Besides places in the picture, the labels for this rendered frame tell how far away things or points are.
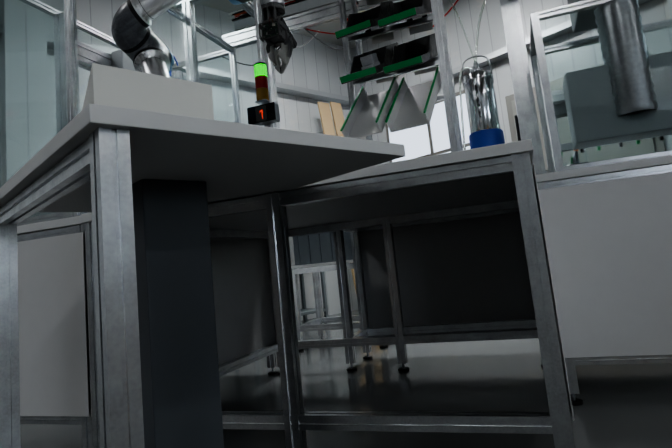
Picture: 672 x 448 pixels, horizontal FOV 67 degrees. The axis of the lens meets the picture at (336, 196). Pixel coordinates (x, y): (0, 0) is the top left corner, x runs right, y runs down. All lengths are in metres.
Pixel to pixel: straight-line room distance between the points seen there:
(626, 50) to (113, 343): 2.07
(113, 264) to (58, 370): 1.35
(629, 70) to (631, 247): 0.69
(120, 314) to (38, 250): 1.39
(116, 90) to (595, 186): 1.65
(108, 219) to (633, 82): 1.97
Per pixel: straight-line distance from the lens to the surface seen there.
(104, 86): 1.22
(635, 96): 2.29
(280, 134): 0.96
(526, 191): 1.38
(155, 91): 1.26
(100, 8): 5.64
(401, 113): 1.69
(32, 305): 2.20
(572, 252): 2.10
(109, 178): 0.81
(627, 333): 2.14
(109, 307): 0.80
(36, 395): 2.22
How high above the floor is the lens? 0.59
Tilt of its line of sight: 8 degrees up
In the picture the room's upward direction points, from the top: 6 degrees counter-clockwise
